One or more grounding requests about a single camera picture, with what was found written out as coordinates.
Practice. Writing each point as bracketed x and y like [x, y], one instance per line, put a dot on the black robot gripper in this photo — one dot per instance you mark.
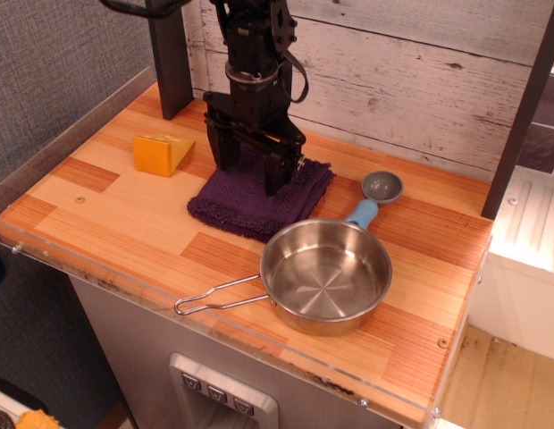
[257, 115]

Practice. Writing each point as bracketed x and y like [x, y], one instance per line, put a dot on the dark right shelf post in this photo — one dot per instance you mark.
[530, 99]

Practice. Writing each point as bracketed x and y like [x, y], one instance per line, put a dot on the steel pot with wire handle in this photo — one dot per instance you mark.
[324, 277]

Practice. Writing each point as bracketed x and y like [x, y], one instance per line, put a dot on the orange object bottom left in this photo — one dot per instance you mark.
[36, 419]

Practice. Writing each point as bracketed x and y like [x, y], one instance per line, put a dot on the grey cabinet with dispenser panel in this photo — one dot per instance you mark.
[172, 376]

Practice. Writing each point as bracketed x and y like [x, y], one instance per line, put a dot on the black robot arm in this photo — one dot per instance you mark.
[257, 35]

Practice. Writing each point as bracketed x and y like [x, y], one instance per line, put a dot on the yellow cheese wedge block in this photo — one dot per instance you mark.
[159, 154]

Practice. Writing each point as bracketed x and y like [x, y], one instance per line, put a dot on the grey scoop with blue handle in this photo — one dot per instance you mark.
[380, 188]

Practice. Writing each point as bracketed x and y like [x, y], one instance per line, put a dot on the clear acrylic edge guard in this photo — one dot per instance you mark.
[395, 365]

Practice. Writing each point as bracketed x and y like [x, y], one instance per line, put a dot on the purple towel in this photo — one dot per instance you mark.
[234, 200]

